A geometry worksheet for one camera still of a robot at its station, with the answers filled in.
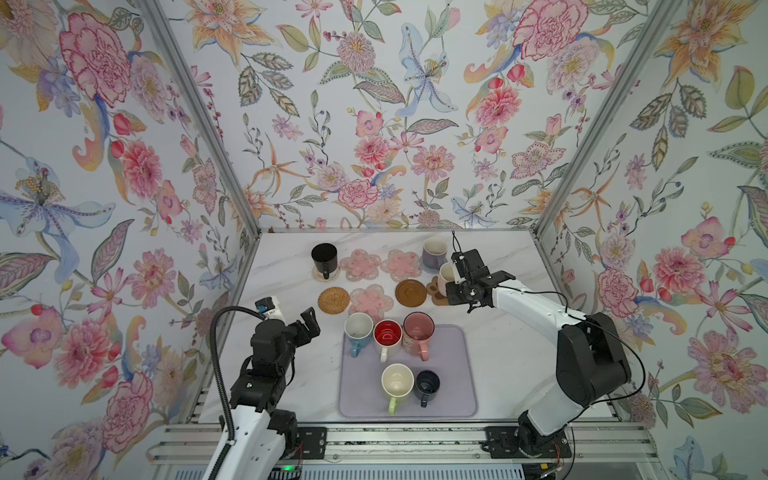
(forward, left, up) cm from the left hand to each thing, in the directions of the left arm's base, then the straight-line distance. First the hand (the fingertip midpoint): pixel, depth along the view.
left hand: (305, 315), depth 79 cm
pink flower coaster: (+29, -13, -16) cm, 36 cm away
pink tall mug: (0, -31, -10) cm, 32 cm away
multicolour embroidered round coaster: (+23, +1, -14) cm, 27 cm away
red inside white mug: (+1, -22, -14) cm, 26 cm away
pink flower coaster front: (+14, -17, -17) cm, 27 cm away
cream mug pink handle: (+14, -40, -2) cm, 42 cm away
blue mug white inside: (+2, -13, -13) cm, 18 cm away
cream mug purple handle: (+29, -39, -8) cm, 49 cm away
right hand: (+12, -42, -7) cm, 45 cm away
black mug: (+27, -1, -8) cm, 29 cm away
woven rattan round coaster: (+14, -4, -16) cm, 22 cm away
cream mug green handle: (-13, -24, -14) cm, 31 cm away
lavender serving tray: (-7, -41, -14) cm, 43 cm away
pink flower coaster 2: (+29, -28, -16) cm, 43 cm away
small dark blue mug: (-14, -32, -15) cm, 38 cm away
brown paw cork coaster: (+18, -38, -16) cm, 45 cm away
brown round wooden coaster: (+17, -30, -16) cm, 39 cm away
